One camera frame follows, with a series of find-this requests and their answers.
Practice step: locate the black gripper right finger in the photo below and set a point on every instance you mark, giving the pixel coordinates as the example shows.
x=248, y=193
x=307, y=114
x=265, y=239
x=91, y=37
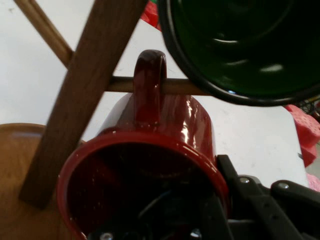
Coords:
x=270, y=212

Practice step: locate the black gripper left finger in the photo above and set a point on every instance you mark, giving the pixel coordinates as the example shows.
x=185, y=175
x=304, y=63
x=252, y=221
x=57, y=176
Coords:
x=212, y=217

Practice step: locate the red enamel mug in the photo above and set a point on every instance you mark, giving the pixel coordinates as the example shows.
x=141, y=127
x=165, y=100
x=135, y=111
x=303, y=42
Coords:
x=175, y=120

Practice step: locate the wooden mug tree stand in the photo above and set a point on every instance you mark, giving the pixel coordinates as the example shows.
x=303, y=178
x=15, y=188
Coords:
x=82, y=100

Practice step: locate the green enamel mug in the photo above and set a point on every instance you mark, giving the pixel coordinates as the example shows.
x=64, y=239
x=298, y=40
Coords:
x=237, y=37

